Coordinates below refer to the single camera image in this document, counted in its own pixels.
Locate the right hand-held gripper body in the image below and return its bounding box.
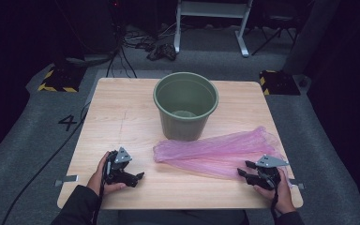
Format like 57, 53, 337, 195
255, 154, 290, 191

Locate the yellow black striped base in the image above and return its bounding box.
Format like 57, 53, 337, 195
259, 69, 302, 97
37, 64, 87, 94

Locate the person's left hand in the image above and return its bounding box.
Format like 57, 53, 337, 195
86, 151, 128, 197

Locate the pink plastic bag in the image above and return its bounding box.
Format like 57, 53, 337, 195
152, 126, 291, 182

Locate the grey metal table bracket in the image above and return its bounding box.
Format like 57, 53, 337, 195
54, 174, 80, 188
289, 178, 306, 190

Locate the person's right hand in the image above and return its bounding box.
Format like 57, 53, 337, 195
252, 168, 297, 215

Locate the hand-held gripper cable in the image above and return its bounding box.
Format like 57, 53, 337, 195
270, 182, 279, 220
92, 157, 112, 225

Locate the right hand-held gripper cable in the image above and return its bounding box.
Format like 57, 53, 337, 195
270, 182, 279, 220

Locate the white metal stand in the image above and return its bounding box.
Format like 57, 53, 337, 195
173, 0, 253, 58

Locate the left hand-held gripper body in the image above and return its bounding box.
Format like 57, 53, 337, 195
104, 146, 133, 185

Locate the long black floor cable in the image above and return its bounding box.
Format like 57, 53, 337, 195
1, 101, 91, 225

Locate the left hand-held gripper cable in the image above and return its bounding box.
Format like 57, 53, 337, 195
92, 157, 112, 225

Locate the dark bundle on floor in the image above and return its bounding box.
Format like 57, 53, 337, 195
145, 42, 178, 62

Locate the tangle of black cables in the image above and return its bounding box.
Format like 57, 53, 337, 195
105, 0, 158, 79

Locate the green plastic bucket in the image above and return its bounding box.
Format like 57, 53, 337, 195
152, 71, 219, 142

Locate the black tripod stand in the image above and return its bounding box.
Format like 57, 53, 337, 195
251, 13, 298, 57

